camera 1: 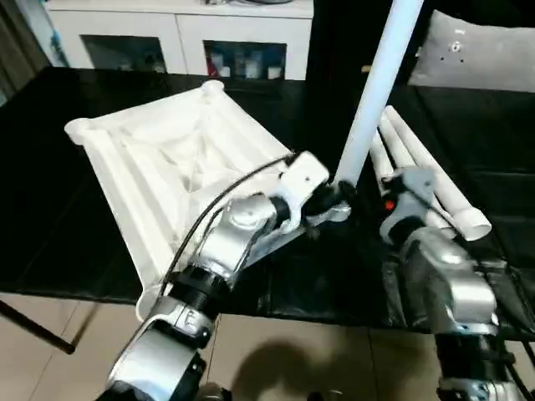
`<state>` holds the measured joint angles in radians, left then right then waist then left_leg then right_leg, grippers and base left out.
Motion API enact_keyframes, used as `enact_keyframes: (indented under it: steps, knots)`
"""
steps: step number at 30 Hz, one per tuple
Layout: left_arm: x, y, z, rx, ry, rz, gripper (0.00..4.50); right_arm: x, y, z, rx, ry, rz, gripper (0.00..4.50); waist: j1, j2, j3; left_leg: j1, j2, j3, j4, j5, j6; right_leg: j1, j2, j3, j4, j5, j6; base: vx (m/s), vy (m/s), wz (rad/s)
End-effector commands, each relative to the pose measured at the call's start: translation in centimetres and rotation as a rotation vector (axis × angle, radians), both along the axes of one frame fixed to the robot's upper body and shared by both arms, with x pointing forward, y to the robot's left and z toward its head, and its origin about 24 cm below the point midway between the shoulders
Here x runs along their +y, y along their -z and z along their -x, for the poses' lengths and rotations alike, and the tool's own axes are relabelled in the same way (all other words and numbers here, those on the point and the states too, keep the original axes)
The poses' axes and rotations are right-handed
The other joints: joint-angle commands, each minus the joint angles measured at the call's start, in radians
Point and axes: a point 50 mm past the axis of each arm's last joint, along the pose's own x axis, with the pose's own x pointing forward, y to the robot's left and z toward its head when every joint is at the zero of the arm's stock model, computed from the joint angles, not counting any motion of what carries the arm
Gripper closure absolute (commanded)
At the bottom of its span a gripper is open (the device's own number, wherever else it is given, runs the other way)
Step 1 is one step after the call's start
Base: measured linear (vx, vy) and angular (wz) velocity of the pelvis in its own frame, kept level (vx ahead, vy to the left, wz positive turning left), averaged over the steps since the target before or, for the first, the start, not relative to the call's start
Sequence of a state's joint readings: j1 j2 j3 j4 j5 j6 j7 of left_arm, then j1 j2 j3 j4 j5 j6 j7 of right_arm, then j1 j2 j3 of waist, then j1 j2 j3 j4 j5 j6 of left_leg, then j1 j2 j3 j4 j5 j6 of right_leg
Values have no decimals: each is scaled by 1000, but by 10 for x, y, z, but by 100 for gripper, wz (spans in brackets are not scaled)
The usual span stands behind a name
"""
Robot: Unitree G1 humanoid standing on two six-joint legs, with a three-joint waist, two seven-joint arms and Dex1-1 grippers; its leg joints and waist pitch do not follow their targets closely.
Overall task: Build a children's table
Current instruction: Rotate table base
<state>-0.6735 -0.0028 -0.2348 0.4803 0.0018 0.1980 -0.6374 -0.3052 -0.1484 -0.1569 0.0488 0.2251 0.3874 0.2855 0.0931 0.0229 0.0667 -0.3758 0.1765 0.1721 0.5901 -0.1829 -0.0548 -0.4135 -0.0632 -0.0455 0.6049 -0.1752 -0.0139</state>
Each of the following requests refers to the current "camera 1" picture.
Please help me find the grey cushion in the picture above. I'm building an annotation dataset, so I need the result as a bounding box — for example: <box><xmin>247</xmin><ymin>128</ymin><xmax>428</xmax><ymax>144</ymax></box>
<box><xmin>407</xmin><ymin>8</ymin><xmax>535</xmax><ymax>94</ymax></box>

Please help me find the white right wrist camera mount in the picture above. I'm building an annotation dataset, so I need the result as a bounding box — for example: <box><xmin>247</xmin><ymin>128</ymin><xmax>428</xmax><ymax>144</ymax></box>
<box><xmin>379</xmin><ymin>165</ymin><xmax>436</xmax><ymax>244</ymax></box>

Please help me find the black box with gold label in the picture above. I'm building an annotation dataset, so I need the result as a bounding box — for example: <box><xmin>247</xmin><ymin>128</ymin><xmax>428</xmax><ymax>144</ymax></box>
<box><xmin>304</xmin><ymin>0</ymin><xmax>436</xmax><ymax>87</ymax></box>

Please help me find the black metal support bar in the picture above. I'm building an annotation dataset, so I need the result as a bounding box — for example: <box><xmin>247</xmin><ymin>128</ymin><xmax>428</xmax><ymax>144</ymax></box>
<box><xmin>0</xmin><ymin>298</ymin><xmax>77</xmax><ymax>356</ymax></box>

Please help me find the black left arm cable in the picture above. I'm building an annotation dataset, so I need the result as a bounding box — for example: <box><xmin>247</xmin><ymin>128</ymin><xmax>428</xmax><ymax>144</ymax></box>
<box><xmin>160</xmin><ymin>153</ymin><xmax>294</xmax><ymax>296</ymax></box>

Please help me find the white plastic table top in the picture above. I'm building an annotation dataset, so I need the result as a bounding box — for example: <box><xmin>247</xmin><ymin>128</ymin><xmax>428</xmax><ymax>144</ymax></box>
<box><xmin>64</xmin><ymin>81</ymin><xmax>352</xmax><ymax>321</ymax></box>

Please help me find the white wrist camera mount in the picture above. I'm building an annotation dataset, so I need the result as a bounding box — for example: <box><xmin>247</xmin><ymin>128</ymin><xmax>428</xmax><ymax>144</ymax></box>
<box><xmin>270</xmin><ymin>151</ymin><xmax>330</xmax><ymax>233</ymax></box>
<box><xmin>379</xmin><ymin>165</ymin><xmax>436</xmax><ymax>244</ymax></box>

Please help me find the white plastic table leg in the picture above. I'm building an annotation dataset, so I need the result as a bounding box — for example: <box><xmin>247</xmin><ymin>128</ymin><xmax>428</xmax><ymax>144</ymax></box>
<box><xmin>334</xmin><ymin>0</ymin><xmax>424</xmax><ymax>189</ymax></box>
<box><xmin>377</xmin><ymin>118</ymin><xmax>455</xmax><ymax>231</ymax></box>
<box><xmin>369</xmin><ymin>132</ymin><xmax>395</xmax><ymax>181</ymax></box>
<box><xmin>383</xmin><ymin>104</ymin><xmax>493</xmax><ymax>242</ymax></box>

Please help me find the white pipe with blue clip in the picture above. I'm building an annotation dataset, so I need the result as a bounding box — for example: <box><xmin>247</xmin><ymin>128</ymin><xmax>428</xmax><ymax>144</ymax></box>
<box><xmin>41</xmin><ymin>6</ymin><xmax>71</xmax><ymax>69</ymax></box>

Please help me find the beige curtain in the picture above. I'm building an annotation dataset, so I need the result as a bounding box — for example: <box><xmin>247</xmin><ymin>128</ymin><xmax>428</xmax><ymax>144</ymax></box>
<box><xmin>0</xmin><ymin>0</ymin><xmax>54</xmax><ymax>105</ymax></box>

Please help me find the black work mat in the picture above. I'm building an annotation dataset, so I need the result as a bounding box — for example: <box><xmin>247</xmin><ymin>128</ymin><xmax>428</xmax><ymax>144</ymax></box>
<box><xmin>0</xmin><ymin>66</ymin><xmax>535</xmax><ymax>335</ymax></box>

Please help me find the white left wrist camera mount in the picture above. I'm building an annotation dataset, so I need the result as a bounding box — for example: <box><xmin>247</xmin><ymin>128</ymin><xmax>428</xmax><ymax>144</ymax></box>
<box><xmin>270</xmin><ymin>151</ymin><xmax>330</xmax><ymax>233</ymax></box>

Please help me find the white glass-door cabinet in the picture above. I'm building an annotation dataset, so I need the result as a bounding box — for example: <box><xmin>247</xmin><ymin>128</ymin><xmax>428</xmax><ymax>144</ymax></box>
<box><xmin>43</xmin><ymin>0</ymin><xmax>314</xmax><ymax>83</ymax></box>

